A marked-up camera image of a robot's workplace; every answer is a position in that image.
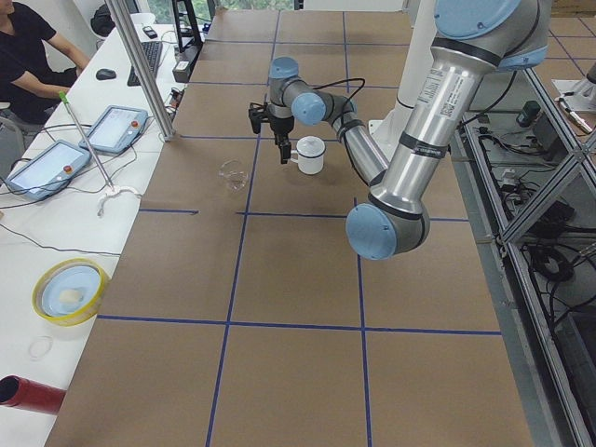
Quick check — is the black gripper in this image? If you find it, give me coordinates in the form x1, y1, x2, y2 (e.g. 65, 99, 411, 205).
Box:
270, 115, 294, 165

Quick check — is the clear glass funnel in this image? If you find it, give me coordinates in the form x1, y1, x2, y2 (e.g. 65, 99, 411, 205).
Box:
219, 159, 249, 192

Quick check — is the white ceramic lid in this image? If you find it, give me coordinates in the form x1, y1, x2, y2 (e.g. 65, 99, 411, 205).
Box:
296, 136, 326, 158

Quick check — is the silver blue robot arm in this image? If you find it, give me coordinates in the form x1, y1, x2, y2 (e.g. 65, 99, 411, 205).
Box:
265, 1, 552, 260

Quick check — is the white enamel mug blue rim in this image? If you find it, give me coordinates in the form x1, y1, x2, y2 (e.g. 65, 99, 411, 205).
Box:
290, 148, 325, 175

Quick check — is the black box with label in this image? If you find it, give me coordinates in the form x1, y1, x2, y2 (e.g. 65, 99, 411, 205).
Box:
172, 46, 199, 83

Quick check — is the black keyboard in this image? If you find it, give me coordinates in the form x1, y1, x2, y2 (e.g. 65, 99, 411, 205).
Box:
127, 41, 162, 87

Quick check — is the blue teach pendant far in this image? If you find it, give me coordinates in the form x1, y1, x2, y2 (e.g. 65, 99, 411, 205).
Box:
85, 105, 148, 155

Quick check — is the blue teach pendant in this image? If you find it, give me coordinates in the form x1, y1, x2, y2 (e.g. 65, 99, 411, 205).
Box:
6, 140, 91, 201
85, 105, 148, 155

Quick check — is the white curved clamp piece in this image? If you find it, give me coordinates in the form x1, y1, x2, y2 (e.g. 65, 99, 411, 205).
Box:
97, 185, 142, 217

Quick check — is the black computer mouse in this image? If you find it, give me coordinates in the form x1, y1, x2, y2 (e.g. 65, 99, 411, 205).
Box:
95, 68, 116, 81

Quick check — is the metal rod green tip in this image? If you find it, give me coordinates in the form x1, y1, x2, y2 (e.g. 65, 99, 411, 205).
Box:
58, 90, 115, 195

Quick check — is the blue teach pendant near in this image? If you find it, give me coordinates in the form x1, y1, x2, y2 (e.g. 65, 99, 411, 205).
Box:
6, 140, 91, 201

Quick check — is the person in black shirt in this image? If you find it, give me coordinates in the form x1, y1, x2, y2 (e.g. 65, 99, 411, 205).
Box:
1, 1, 90, 125

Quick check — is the red cylinder tube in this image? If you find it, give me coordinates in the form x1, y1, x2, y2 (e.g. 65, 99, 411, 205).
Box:
1, 375, 66, 415

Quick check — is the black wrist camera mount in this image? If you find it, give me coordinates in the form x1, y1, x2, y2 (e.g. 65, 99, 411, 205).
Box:
248, 102, 270, 135

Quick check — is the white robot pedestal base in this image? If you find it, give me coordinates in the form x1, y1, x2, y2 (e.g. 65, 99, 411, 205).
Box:
369, 0, 436, 157

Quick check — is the aluminium frame post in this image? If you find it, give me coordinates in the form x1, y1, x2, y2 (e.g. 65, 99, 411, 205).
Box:
105, 0, 175, 142

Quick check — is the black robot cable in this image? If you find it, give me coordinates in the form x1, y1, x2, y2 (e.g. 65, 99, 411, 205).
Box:
306, 69, 518, 131

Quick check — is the clear ring on table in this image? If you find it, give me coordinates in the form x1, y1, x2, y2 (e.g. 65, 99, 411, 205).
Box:
28, 335, 54, 359

